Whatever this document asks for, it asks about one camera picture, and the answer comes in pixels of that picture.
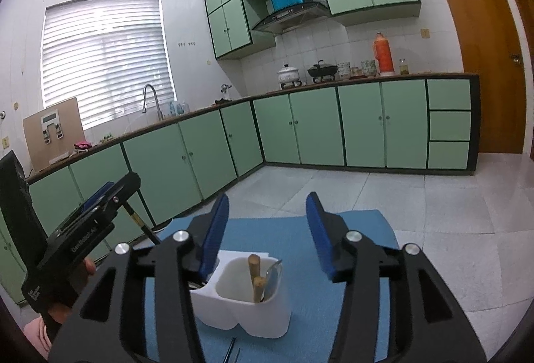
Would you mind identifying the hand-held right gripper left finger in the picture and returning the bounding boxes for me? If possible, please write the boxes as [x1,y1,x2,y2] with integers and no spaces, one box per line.
[48,194,230,363]

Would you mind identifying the white utensil holder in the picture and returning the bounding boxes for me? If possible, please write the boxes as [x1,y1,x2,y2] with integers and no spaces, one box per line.
[190,248,293,339]

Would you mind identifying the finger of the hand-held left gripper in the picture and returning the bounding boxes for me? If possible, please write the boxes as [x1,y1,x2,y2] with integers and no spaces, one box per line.
[67,181,116,224]
[56,172,142,241]

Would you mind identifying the black chopstick gold band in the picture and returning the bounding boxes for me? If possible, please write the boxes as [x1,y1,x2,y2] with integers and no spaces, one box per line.
[124,201,163,246]

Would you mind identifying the white pot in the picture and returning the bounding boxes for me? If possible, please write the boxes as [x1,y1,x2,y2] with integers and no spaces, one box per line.
[277,63,300,89]

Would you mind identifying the plain wooden door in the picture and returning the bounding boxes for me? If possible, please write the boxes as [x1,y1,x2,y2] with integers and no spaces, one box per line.
[498,0,534,161]

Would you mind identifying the range hood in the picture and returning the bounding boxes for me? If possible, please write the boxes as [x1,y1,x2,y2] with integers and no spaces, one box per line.
[250,1,330,34]

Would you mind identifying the metal spoon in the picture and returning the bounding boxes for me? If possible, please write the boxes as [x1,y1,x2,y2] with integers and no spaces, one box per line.
[263,259,285,301]

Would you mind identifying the cardboard board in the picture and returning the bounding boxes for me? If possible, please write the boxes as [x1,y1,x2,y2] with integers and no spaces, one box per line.
[23,97,86,172]

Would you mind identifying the orange thermos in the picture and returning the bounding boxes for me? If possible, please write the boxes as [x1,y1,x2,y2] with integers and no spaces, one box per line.
[372,32,396,77]

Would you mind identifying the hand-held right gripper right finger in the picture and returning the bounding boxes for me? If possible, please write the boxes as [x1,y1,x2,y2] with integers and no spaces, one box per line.
[306,192,487,363]

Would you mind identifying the metal faucet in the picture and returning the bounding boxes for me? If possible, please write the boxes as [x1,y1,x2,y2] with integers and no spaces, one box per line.
[142,83,165,122]

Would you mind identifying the wooden door with handle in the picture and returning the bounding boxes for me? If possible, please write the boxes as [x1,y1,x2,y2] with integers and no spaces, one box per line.
[429,0,528,155]

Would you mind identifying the green lower kitchen cabinets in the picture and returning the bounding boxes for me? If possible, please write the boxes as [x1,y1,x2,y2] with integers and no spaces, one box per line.
[0,73,480,305]

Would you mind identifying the black wok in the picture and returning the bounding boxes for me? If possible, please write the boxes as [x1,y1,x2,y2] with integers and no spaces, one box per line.
[307,60,338,83]

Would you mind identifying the pink garment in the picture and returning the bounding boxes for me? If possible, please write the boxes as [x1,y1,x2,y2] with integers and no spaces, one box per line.
[23,319,53,362]

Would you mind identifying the blue mat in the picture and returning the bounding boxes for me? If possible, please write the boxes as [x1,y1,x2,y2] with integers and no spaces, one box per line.
[138,210,401,363]

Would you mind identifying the white window blind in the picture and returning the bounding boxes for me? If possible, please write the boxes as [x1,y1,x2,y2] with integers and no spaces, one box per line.
[41,0,177,126]

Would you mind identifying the person's left hand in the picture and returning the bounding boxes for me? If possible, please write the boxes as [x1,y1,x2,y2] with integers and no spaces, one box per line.
[45,258,97,324]

